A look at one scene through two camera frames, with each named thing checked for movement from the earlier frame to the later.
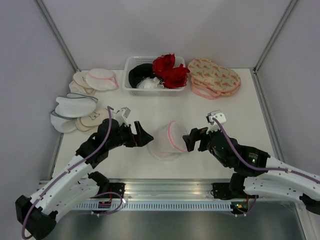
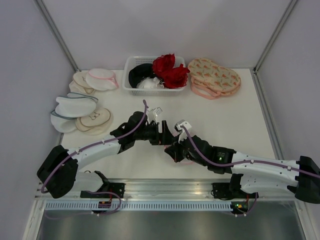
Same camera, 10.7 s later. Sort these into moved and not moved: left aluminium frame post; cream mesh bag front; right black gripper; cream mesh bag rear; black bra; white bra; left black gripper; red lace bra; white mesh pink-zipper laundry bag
Moved: white mesh pink-zipper laundry bag; left black gripper; right black gripper
Not moved: black bra; cream mesh bag rear; left aluminium frame post; white bra; cream mesh bag front; red lace bra
